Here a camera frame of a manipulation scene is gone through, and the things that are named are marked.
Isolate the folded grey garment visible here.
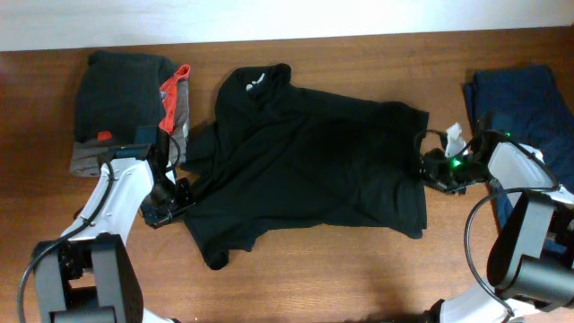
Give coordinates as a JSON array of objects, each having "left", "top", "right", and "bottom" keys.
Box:
[{"left": 69, "top": 81, "right": 189, "bottom": 178}]

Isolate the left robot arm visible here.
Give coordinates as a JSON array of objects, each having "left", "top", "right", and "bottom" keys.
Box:
[{"left": 17, "top": 127, "right": 193, "bottom": 323}]

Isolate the folded black garment on stack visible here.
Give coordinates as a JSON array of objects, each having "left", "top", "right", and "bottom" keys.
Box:
[{"left": 74, "top": 50, "right": 177, "bottom": 144}]

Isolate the folded red garment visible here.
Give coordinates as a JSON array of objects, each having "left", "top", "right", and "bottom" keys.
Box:
[{"left": 92, "top": 65, "right": 190, "bottom": 144}]

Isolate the blue garment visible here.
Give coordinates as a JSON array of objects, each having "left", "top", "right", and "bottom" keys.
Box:
[{"left": 463, "top": 65, "right": 574, "bottom": 257}]

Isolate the black polo shirt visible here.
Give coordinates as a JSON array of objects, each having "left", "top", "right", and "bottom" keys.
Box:
[{"left": 183, "top": 64, "right": 429, "bottom": 270}]

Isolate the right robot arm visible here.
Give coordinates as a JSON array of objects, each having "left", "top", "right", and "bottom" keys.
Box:
[{"left": 413, "top": 126, "right": 573, "bottom": 322}]

